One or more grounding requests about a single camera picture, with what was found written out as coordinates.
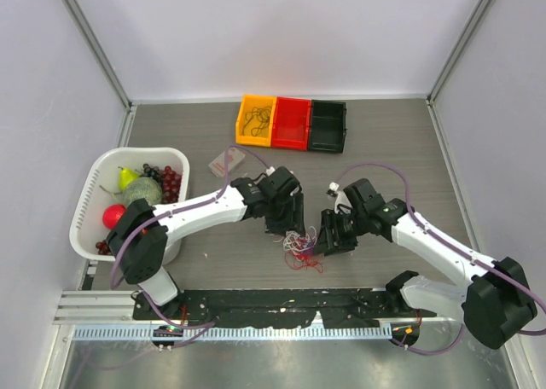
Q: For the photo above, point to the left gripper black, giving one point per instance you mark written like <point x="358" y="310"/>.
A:
<point x="294" y="221"/>

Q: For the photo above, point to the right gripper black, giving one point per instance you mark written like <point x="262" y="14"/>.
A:
<point x="332" y="243"/>

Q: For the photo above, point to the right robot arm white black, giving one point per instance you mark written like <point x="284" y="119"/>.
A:
<point x="490" y="298"/>

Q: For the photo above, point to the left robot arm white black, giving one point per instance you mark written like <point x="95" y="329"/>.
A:
<point x="139" y="240"/>

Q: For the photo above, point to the playing card box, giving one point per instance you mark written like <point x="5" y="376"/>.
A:
<point x="226" y="162"/>

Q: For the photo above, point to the red plastic bin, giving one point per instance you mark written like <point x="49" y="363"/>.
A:
<point x="291" y="123"/>

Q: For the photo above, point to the yellow plastic bin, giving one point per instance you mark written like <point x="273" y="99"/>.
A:
<point x="255" y="120"/>

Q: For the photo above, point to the black plastic bin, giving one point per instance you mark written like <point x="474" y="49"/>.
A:
<point x="327" y="131"/>

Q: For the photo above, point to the dark red grape bunch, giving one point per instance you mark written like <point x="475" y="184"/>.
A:
<point x="168" y="179"/>

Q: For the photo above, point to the green melon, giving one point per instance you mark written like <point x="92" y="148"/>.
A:
<point x="142" y="188"/>

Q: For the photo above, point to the green yellow pear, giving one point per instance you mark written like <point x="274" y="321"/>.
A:
<point x="126" y="176"/>

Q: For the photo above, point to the red apple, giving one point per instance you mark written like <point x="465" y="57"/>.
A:
<point x="112" y="215"/>

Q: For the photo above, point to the white plastic basket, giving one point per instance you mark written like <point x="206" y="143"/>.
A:
<point x="87" y="227"/>

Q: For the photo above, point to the small red grape bunch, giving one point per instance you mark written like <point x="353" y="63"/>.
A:
<point x="102" y="248"/>

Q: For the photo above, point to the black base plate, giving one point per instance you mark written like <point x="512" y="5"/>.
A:
<point x="288" y="308"/>

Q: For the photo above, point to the white slotted cable duct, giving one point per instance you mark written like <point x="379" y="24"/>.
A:
<point x="315" y="331"/>

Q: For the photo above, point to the aluminium frame rail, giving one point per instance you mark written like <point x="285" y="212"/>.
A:
<point x="91" y="307"/>

